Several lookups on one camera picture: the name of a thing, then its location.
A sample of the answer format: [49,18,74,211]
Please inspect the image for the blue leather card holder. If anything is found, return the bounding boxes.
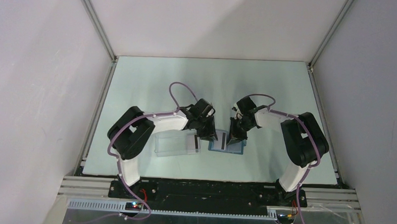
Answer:
[208,130,247,155]

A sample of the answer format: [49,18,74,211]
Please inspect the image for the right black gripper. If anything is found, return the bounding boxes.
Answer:
[226,117,255,147]

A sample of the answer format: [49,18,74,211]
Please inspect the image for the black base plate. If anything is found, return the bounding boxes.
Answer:
[108,177,307,216]

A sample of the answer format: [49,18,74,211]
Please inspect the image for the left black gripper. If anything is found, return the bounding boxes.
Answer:
[194,114,219,142]

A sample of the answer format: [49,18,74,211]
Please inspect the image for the aluminium frame rail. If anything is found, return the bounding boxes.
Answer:
[81,0,117,63]

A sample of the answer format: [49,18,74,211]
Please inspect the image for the clear plastic card box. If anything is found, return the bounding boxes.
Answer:
[154,130,201,157]

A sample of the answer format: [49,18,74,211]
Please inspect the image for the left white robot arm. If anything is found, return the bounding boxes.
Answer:
[107,98,217,198]

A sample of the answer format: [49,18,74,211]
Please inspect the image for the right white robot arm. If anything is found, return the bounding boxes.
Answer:
[225,95,329,206]

